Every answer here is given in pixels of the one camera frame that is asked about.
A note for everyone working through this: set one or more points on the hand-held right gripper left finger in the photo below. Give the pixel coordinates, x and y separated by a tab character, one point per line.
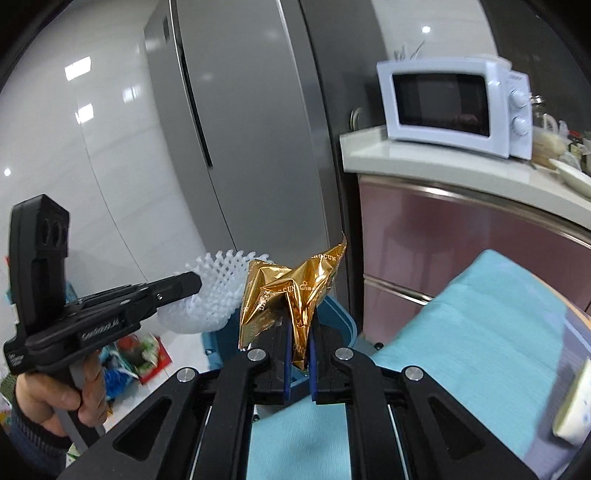
287	364

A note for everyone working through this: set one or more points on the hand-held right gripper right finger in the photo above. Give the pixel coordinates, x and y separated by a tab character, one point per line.
314	364

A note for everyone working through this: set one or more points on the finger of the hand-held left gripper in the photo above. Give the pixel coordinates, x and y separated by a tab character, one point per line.
178	286

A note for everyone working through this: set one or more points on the white foam fruit net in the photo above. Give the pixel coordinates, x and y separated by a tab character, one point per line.
207	295

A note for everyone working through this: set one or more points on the blue plastic bin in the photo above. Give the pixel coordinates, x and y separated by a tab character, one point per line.
339	318

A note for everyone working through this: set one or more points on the gold foil wrapper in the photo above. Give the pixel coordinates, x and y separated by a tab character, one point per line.
277	295

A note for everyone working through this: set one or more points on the person's left forearm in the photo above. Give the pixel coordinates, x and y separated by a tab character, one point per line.
27	445

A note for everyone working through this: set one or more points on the person's left hand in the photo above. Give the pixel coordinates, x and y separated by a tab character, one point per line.
51	397

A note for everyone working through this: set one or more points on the red printed bag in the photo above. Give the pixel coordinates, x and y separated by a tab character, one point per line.
150	360

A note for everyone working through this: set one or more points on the blue plastic bag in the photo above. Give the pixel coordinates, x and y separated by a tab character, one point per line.
117	381

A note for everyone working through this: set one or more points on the teal table cloth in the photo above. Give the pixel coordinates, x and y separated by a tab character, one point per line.
461	346

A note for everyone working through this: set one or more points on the pink kitchen cabinet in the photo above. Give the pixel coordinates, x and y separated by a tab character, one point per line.
438	244

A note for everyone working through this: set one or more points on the grey refrigerator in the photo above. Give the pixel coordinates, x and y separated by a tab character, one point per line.
258	115

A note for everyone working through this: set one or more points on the white cardboard box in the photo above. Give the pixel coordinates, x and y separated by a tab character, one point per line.
572	406

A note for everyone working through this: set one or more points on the white microwave oven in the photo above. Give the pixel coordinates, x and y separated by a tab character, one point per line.
438	101

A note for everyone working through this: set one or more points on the white plate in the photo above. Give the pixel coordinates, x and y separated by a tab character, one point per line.
575	177

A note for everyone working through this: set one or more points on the clear plastic food bag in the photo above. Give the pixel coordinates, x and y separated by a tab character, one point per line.
549	145

